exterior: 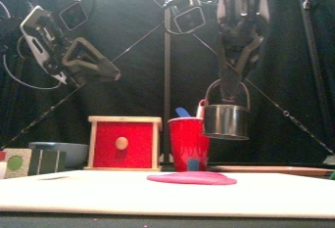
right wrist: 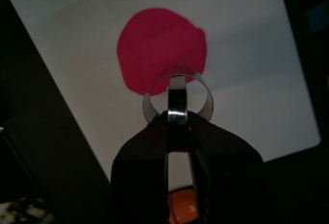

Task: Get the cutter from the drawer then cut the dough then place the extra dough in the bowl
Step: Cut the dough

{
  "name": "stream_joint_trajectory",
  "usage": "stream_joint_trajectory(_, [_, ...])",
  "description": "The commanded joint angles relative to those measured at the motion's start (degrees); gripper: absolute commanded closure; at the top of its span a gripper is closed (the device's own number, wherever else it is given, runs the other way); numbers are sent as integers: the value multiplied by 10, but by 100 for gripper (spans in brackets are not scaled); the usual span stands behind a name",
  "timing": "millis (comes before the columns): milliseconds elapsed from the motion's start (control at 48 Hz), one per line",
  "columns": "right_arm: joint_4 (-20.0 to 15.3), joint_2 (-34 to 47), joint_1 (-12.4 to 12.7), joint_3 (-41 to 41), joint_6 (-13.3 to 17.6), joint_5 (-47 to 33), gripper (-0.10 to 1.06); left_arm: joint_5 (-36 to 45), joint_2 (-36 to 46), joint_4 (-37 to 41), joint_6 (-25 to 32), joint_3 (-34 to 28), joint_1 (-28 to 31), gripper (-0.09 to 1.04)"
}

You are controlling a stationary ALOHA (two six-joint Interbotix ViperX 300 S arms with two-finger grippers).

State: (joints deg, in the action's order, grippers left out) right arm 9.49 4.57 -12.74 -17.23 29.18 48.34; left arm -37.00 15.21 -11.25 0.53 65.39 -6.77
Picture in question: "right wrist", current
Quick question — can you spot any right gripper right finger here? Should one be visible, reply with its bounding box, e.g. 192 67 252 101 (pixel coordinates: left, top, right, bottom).
186 111 277 224

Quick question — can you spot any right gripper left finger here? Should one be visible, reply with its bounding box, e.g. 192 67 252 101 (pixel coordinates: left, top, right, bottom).
110 111 172 224

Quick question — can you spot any round metal dough cutter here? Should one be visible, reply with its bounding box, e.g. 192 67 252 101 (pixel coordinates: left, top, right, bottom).
142 70 214 155

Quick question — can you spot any flat pink dough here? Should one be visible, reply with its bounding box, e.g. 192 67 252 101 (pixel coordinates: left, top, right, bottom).
116 8 209 97

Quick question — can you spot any white cutting board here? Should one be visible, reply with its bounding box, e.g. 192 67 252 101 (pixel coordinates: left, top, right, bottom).
0 0 323 190

